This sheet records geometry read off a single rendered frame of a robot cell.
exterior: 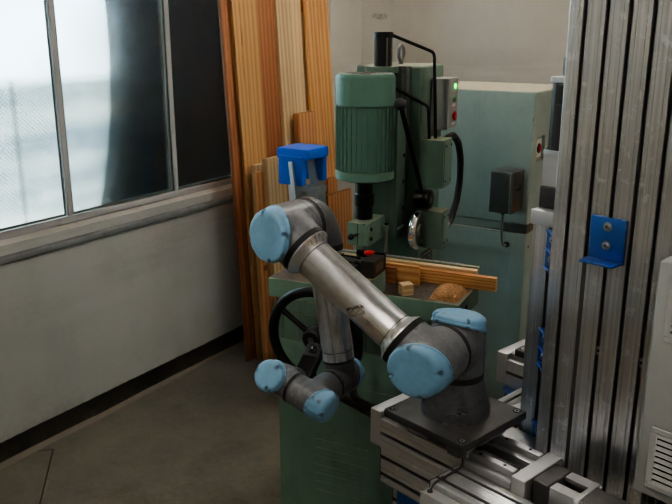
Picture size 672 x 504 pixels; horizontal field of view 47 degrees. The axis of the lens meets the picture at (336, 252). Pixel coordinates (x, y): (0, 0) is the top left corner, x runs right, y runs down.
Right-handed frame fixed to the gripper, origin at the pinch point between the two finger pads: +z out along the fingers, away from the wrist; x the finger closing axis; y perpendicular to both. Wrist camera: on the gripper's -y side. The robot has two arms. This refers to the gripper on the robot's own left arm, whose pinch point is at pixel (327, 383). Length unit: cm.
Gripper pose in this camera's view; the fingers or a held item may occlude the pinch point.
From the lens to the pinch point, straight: 210.6
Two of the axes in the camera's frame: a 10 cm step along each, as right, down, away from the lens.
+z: 3.6, 2.7, 8.9
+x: 9.1, 1.1, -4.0
